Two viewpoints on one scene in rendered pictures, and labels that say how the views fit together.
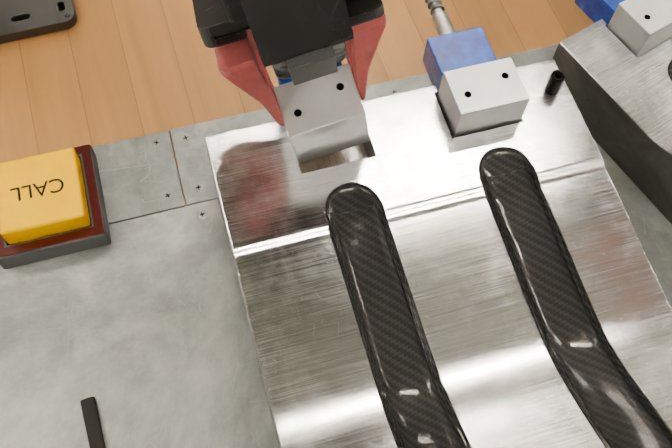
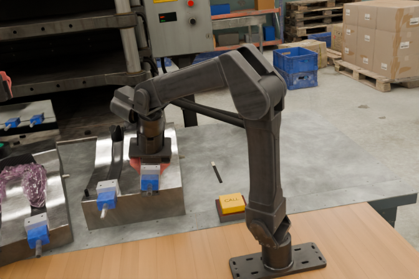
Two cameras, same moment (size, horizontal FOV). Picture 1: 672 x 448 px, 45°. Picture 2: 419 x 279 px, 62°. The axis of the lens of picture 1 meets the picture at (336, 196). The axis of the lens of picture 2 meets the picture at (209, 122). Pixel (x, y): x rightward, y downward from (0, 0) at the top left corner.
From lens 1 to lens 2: 1.10 m
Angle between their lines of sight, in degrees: 95
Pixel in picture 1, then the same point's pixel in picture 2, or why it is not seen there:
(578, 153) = (91, 185)
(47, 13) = (239, 260)
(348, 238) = not seen: hidden behind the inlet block
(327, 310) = not seen: hidden behind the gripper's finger
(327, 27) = not seen: hidden behind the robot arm
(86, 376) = (221, 185)
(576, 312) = (113, 168)
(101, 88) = (219, 241)
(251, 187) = (172, 178)
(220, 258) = (187, 203)
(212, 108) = (183, 236)
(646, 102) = (58, 210)
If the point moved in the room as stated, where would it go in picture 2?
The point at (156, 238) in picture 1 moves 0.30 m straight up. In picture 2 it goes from (204, 206) to (191, 105)
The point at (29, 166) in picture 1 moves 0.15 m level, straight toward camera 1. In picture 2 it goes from (234, 203) to (207, 179)
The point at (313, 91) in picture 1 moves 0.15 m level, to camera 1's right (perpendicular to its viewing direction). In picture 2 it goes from (151, 167) to (98, 167)
